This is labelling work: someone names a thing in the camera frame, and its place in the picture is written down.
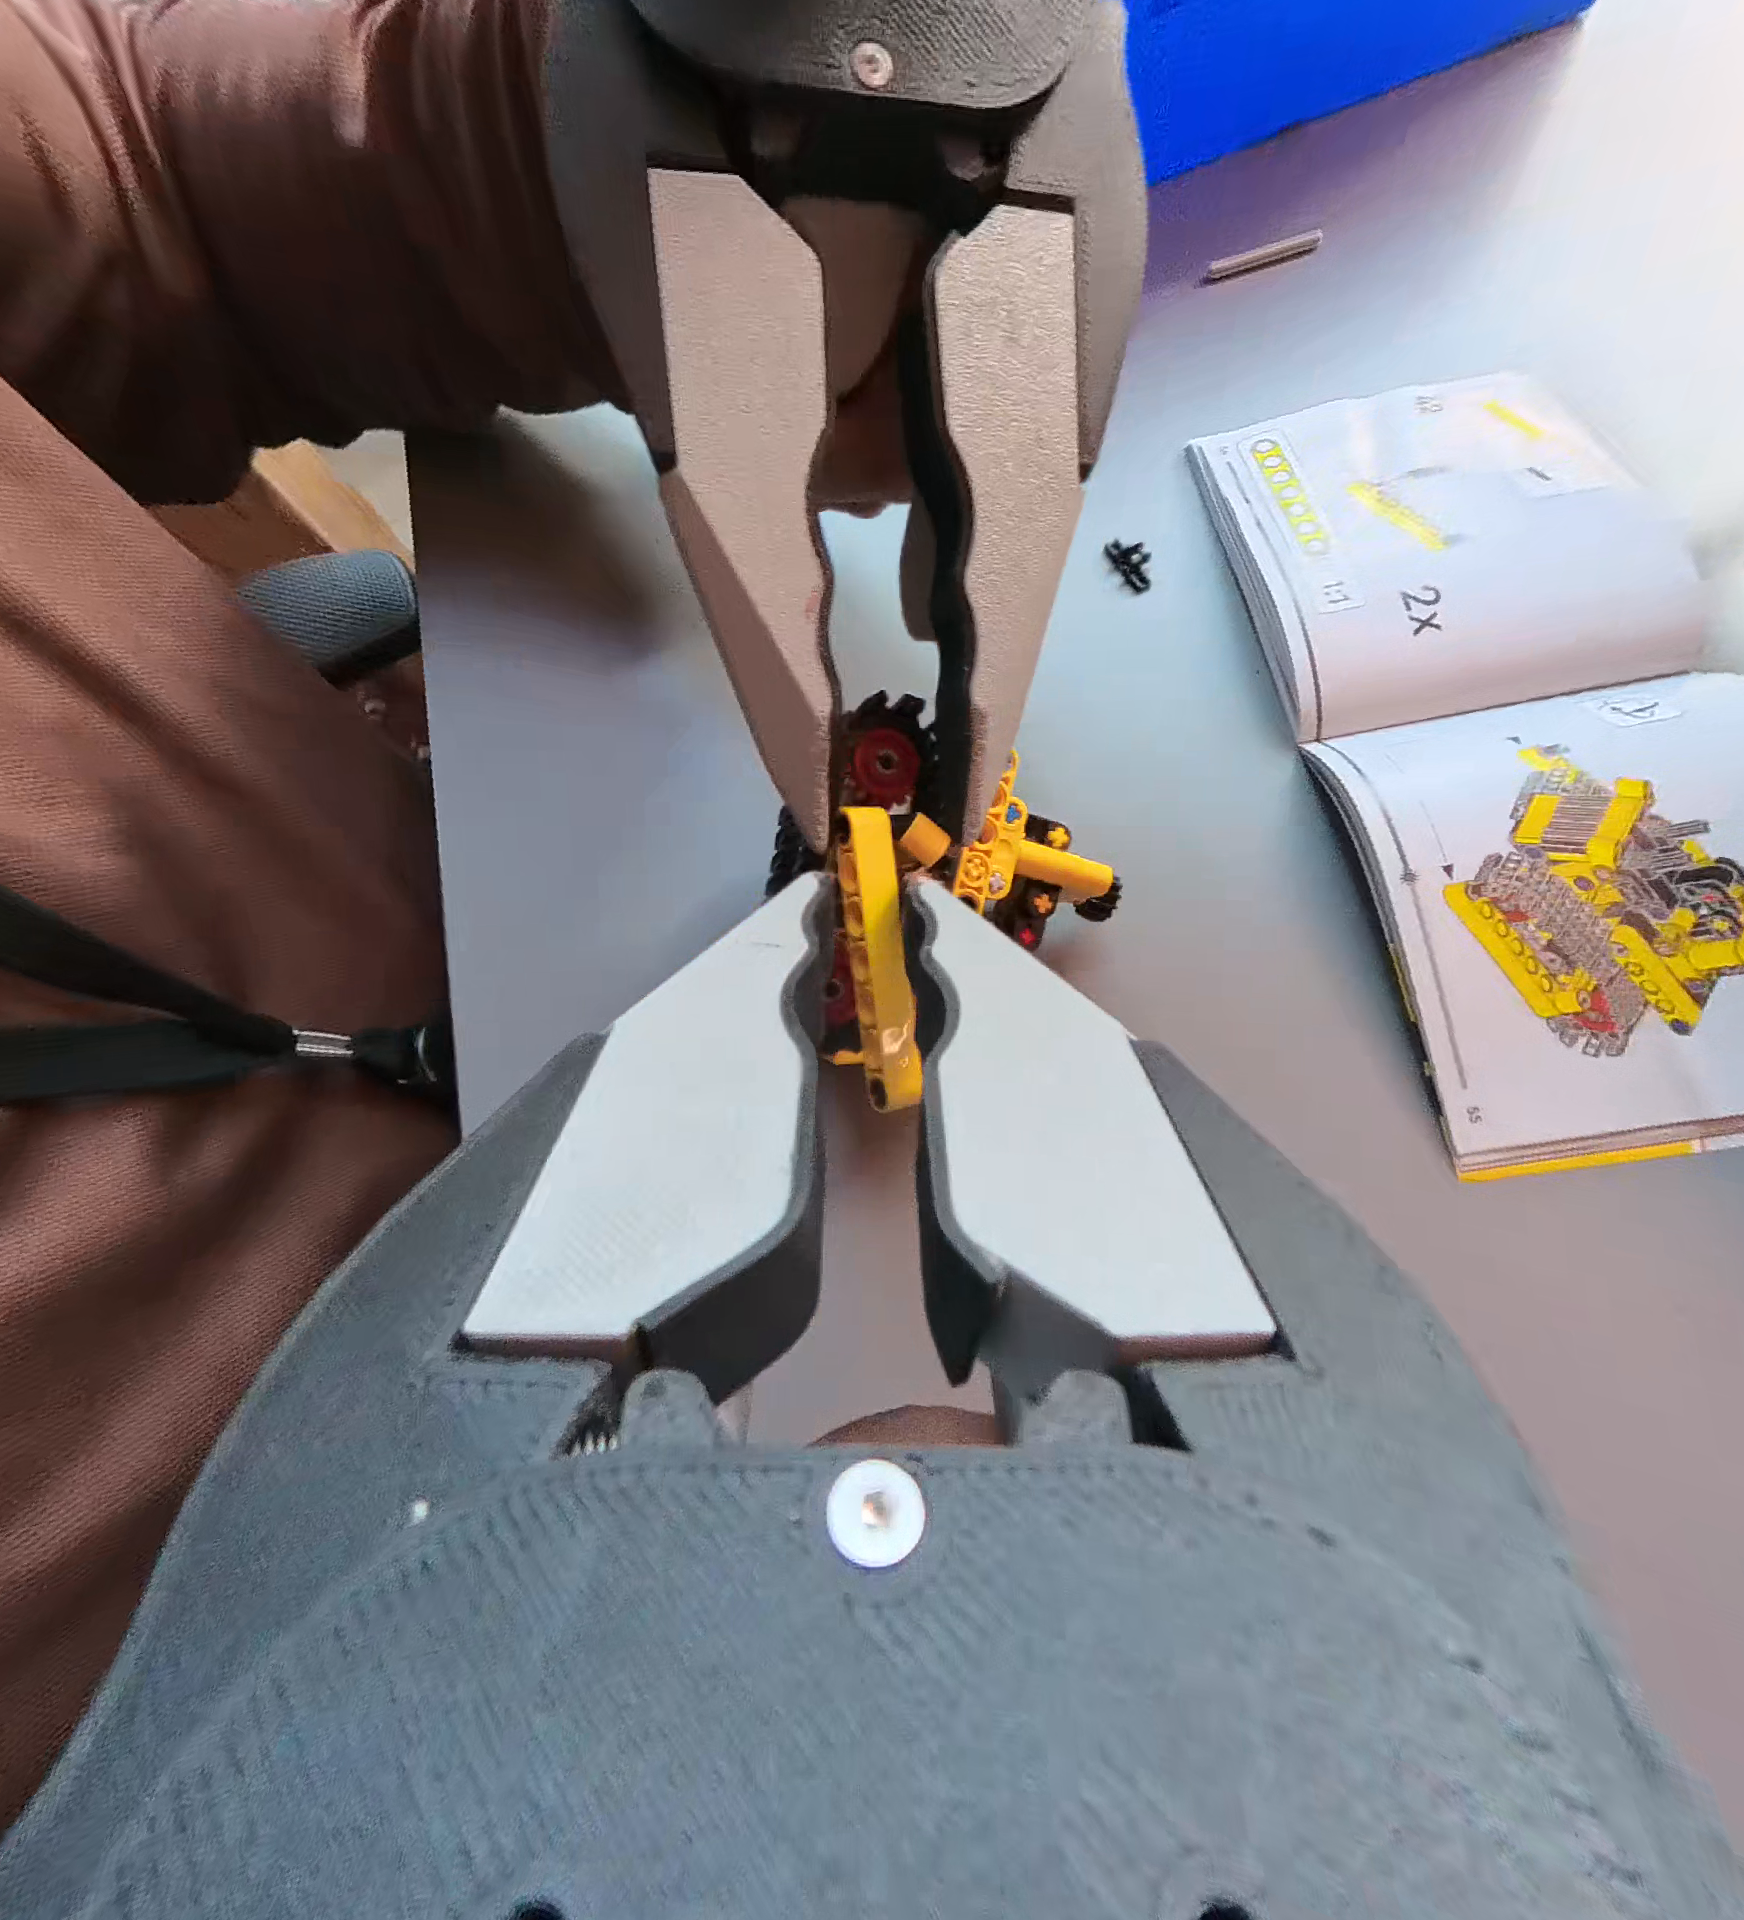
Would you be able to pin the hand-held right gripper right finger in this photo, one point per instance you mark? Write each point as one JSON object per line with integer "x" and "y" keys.
{"x": 1081, "y": 1170}

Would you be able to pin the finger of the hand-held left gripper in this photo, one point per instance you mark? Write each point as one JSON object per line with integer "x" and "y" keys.
{"x": 1015, "y": 421}
{"x": 737, "y": 377}

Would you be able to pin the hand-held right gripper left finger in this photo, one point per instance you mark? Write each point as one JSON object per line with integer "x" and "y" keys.
{"x": 661, "y": 1170}

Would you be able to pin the yellow lego beam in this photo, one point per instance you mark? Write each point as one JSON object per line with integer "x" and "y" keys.
{"x": 872, "y": 960}

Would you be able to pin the yellow black lego bulldozer model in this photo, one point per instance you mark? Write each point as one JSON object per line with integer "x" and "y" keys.
{"x": 1030, "y": 878}

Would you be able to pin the person's left forearm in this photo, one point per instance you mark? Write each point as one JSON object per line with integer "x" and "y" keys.
{"x": 288, "y": 226}

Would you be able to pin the small black lego pins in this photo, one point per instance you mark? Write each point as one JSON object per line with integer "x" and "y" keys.
{"x": 1132, "y": 564}

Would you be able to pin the lego instruction booklet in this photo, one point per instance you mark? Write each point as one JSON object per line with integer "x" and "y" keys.
{"x": 1531, "y": 841}

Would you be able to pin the office chair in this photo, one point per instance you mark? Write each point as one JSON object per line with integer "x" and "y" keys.
{"x": 332, "y": 608}

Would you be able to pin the blue storage bin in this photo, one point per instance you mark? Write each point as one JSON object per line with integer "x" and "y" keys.
{"x": 1336, "y": 75}

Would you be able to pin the person's brown shirt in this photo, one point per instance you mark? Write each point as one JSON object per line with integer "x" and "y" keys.
{"x": 137, "y": 1350}

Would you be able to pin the wooden post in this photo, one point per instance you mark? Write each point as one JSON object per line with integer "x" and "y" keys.
{"x": 288, "y": 502}

